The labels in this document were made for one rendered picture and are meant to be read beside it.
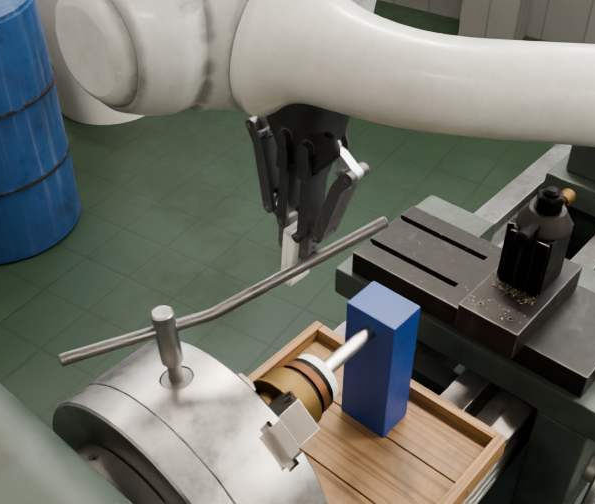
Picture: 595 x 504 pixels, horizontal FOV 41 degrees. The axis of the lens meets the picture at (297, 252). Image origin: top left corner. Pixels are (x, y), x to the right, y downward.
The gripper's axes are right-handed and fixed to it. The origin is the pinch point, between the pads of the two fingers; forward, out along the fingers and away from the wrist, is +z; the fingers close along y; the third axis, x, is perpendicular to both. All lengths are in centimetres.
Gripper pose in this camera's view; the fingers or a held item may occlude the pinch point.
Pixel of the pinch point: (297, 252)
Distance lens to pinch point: 79.9
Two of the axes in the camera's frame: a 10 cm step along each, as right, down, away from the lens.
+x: -6.6, 4.8, -5.8
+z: -0.6, 7.4, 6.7
